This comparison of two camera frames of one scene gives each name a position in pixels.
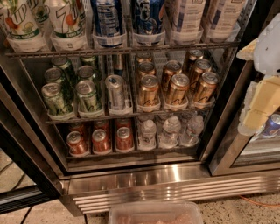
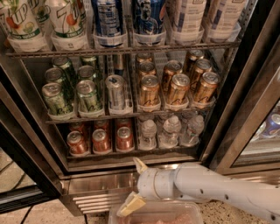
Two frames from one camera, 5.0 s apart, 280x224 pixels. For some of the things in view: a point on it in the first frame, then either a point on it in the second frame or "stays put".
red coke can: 101,143 stays put
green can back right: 87,60 stays put
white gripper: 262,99 to 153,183
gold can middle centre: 171,68 stays put
